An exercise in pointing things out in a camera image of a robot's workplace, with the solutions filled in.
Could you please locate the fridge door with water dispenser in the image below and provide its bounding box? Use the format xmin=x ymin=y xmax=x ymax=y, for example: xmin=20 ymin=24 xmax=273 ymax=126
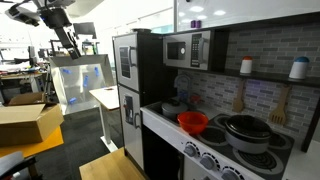
xmin=118 ymin=84 xmax=145 ymax=170

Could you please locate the fridge door with notes chalkboard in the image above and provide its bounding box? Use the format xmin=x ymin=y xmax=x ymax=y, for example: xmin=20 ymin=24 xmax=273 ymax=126
xmin=112 ymin=32 xmax=140 ymax=93

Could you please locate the white shaker blue cap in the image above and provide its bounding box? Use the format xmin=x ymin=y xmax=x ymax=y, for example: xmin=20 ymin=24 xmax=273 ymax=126
xmin=288 ymin=56 xmax=310 ymax=80

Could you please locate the white shaker orange cap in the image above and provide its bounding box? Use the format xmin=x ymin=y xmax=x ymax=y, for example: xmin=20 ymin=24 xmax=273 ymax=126
xmin=239 ymin=55 xmax=253 ymax=75

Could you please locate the orange floor mat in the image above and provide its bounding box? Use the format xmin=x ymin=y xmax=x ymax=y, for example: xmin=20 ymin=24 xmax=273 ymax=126
xmin=0 ymin=125 xmax=65 ymax=159

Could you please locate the black white toy kitchen unit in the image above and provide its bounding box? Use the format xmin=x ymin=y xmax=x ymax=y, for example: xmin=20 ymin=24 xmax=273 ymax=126
xmin=112 ymin=11 xmax=320 ymax=180

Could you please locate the grey stove knob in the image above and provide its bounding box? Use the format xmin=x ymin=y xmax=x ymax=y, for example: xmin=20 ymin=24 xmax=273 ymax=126
xmin=221 ymin=165 xmax=244 ymax=180
xmin=183 ymin=142 xmax=200 ymax=158
xmin=199 ymin=153 xmax=219 ymax=171

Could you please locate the wooden toy spatula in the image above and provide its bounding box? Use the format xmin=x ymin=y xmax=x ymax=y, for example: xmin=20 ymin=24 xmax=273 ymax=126
xmin=232 ymin=79 xmax=247 ymax=114

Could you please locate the white desk with pedestal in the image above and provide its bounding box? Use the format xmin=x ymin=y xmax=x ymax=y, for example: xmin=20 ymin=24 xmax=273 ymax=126
xmin=89 ymin=84 xmax=121 ymax=153

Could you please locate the red plastic bowl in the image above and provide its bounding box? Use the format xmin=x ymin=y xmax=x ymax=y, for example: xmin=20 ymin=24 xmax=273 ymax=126
xmin=176 ymin=111 xmax=210 ymax=136

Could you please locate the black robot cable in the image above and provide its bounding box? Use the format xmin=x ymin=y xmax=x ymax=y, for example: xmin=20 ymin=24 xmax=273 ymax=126
xmin=3 ymin=0 xmax=36 ymax=14

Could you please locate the grey toy microwave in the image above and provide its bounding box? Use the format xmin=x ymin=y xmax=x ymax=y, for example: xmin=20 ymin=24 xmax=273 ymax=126
xmin=162 ymin=29 xmax=214 ymax=72

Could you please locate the wooden slotted toy turner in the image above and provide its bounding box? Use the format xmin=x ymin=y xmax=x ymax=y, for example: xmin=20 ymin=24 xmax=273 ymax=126
xmin=269 ymin=84 xmax=290 ymax=126

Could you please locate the grey toy faucet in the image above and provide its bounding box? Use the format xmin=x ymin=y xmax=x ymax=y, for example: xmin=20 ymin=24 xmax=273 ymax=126
xmin=173 ymin=73 xmax=192 ymax=101

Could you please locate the wooden floor platform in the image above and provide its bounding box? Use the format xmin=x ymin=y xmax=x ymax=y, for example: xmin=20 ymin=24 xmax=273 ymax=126
xmin=78 ymin=147 xmax=148 ymax=180

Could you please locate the white wall whiteboard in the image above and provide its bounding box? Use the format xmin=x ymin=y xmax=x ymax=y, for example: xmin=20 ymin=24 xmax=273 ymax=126
xmin=173 ymin=0 xmax=320 ymax=33

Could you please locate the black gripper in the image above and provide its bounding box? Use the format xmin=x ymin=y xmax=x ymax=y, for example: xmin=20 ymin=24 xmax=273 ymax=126
xmin=53 ymin=26 xmax=82 ymax=61

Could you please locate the black computer monitor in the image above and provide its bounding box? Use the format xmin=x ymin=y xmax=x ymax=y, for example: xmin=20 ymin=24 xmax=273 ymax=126
xmin=72 ymin=21 xmax=98 ymax=40

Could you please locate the cluttered workbench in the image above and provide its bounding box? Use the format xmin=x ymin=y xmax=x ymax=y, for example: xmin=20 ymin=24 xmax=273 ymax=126
xmin=0 ymin=44 xmax=48 ymax=103

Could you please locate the black lidded cooking pot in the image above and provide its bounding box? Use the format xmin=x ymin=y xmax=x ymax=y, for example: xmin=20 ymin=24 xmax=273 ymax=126
xmin=224 ymin=114 xmax=273 ymax=155

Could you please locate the black grey chair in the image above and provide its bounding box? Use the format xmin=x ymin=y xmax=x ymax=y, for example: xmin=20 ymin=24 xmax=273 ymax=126
xmin=0 ymin=151 xmax=43 ymax=180

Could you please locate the open cardboard box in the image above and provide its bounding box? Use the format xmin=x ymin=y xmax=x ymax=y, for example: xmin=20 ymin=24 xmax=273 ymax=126
xmin=0 ymin=92 xmax=65 ymax=148

